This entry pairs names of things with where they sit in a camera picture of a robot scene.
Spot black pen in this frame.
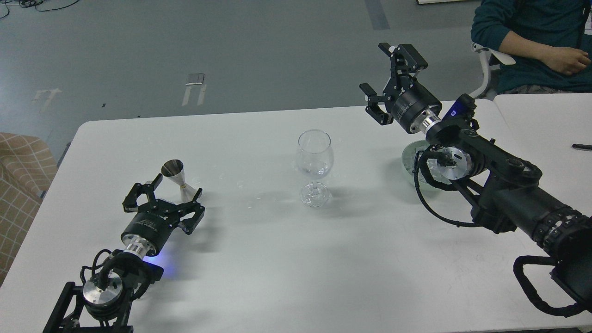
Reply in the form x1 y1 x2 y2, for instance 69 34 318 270
571 143 592 151

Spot steel double jigger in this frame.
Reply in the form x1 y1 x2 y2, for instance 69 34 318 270
161 160 201 203

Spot clear wine glass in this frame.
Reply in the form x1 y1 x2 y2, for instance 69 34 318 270
296 129 334 207

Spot beige checkered sofa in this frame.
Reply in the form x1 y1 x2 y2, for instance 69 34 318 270
0 132 57 282

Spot black floor cables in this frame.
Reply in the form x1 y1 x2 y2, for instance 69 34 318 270
0 0 80 19

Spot grey white office chair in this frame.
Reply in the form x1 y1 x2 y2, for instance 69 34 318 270
469 42 516 99

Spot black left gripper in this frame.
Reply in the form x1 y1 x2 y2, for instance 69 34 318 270
121 179 205 257

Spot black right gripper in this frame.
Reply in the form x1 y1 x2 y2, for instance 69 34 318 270
359 43 442 134

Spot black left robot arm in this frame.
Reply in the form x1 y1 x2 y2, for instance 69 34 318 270
43 173 205 333

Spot green bowl of ice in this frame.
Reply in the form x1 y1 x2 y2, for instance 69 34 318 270
401 141 451 191

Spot person in teal sweater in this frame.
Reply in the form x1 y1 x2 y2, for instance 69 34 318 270
471 0 592 94

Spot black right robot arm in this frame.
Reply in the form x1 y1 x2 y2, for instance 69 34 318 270
359 43 592 317

